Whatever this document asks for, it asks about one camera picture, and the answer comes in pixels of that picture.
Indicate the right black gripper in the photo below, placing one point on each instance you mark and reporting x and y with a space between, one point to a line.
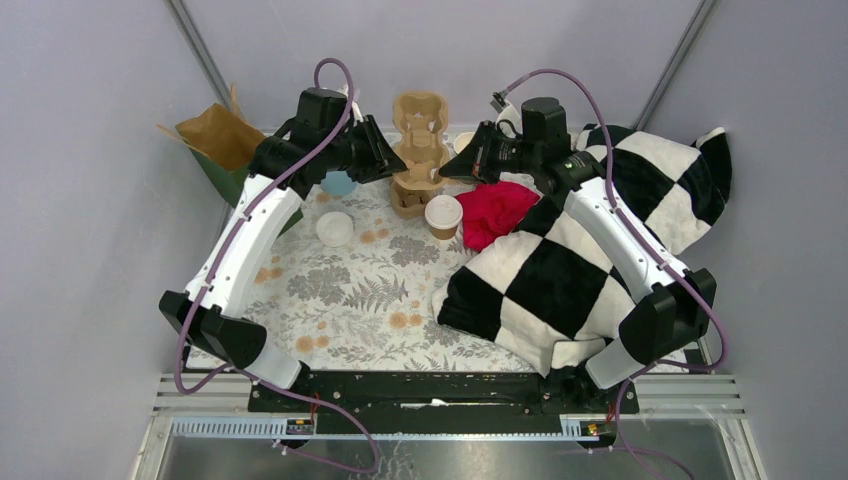
475 159

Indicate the white plastic cup lid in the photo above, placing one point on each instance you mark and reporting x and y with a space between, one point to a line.
334 229

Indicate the brown cardboard cup carrier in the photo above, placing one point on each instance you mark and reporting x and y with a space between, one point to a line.
409 204

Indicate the brown paper coffee cup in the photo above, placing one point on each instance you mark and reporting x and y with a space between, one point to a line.
443 215

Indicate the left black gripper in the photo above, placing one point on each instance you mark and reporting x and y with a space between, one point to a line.
382 161

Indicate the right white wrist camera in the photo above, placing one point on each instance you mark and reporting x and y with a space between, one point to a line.
508 119

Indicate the black white checkered blanket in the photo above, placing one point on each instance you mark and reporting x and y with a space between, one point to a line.
596 252

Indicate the green brown paper bag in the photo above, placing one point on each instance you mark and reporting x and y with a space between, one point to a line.
223 144

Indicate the stack of brown paper cups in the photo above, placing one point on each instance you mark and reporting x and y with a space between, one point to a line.
462 141

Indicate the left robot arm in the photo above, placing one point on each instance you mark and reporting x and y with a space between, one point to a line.
323 136

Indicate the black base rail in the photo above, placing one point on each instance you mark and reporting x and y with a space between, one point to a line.
448 403

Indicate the red cloth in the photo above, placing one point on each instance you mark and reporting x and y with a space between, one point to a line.
493 210

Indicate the floral table mat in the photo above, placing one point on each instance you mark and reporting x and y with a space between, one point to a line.
395 298

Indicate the light blue straw cup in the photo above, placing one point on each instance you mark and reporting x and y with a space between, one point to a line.
338 183

